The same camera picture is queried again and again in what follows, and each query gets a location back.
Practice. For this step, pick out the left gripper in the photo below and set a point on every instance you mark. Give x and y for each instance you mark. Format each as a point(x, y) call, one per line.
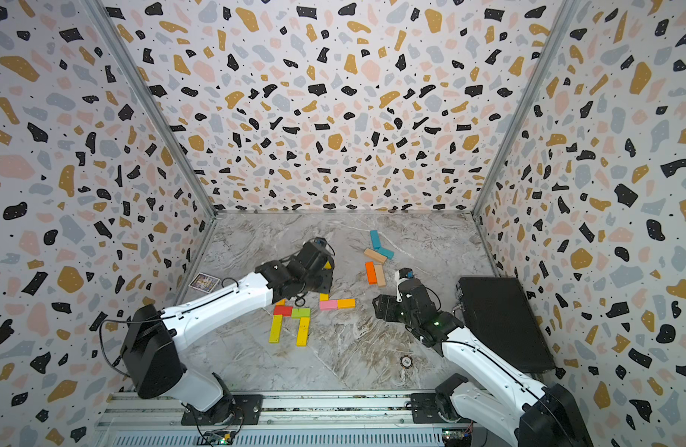
point(327, 281)

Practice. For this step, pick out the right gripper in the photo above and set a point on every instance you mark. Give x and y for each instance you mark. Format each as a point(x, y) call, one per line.
point(390, 301)

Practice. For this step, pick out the pink block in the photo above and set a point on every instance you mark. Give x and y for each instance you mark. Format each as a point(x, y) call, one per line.
point(328, 305)

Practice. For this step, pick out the amber block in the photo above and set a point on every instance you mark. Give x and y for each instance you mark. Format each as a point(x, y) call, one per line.
point(346, 303)

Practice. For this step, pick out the orange block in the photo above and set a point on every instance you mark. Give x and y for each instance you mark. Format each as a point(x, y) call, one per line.
point(370, 269)

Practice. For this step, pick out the lime green block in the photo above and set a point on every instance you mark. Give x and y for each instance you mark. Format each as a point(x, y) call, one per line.
point(301, 312)

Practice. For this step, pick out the red block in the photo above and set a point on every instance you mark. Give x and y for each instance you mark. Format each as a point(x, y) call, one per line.
point(284, 311)

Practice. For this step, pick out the natural wood long block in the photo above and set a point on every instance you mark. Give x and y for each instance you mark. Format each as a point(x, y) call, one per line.
point(380, 275)

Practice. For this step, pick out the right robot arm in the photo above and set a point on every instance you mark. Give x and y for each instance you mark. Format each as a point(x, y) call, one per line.
point(514, 406)

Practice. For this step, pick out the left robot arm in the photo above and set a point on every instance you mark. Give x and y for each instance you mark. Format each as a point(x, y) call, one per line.
point(156, 338)

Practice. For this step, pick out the teal small block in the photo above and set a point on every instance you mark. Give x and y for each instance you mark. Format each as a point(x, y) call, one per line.
point(385, 252)

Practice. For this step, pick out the natural wood upper block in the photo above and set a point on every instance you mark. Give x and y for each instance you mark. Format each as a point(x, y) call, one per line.
point(375, 256)

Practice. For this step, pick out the round table grommet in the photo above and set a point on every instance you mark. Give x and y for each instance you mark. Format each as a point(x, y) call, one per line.
point(406, 362)

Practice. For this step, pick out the teal long block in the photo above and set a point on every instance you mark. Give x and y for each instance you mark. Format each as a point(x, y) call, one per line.
point(375, 240)

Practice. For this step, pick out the black carrying case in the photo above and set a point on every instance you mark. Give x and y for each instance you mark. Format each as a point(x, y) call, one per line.
point(497, 312)

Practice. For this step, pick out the small printed card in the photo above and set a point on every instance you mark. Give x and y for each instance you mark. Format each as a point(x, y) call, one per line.
point(203, 282)

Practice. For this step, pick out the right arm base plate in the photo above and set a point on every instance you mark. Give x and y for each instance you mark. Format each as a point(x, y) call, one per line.
point(426, 410)

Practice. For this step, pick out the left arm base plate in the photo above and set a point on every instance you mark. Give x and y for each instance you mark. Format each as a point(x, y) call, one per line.
point(234, 410)

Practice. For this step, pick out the aluminium front rail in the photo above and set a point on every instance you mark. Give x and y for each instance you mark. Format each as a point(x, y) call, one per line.
point(288, 418)

